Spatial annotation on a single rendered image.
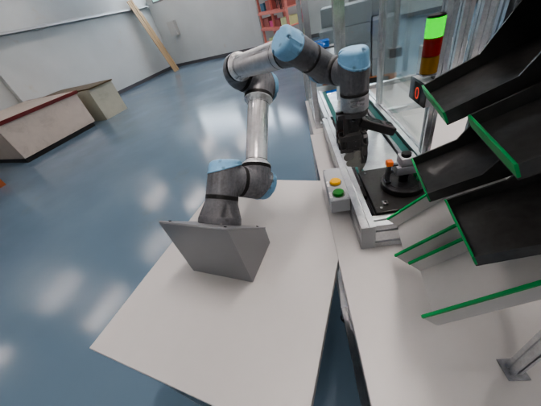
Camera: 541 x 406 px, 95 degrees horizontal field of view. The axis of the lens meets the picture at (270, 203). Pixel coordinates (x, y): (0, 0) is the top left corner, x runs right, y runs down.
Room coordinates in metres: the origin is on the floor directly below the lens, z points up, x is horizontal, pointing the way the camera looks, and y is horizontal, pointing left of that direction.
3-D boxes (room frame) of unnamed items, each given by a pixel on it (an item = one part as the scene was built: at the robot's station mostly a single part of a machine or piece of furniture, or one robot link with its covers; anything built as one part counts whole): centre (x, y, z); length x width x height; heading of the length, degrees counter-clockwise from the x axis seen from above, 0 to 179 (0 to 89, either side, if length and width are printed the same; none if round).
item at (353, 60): (0.67, -0.30, 1.37); 0.09 x 0.08 x 0.11; 20
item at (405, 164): (0.63, -0.47, 1.06); 0.08 x 0.04 x 0.07; 78
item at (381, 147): (0.92, -0.54, 0.91); 0.84 x 0.28 x 0.10; 168
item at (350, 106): (0.66, -0.30, 1.29); 0.08 x 0.08 x 0.05
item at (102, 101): (8.68, 4.55, 0.42); 2.47 x 0.79 x 0.84; 59
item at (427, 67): (0.79, -0.61, 1.29); 0.05 x 0.05 x 0.05
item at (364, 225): (0.93, -0.37, 0.91); 0.89 x 0.06 x 0.11; 168
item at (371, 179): (0.63, -0.46, 0.96); 0.24 x 0.24 x 0.02; 78
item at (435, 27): (0.79, -0.61, 1.39); 0.05 x 0.05 x 0.05
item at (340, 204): (0.76, -0.26, 0.93); 0.21 x 0.07 x 0.06; 168
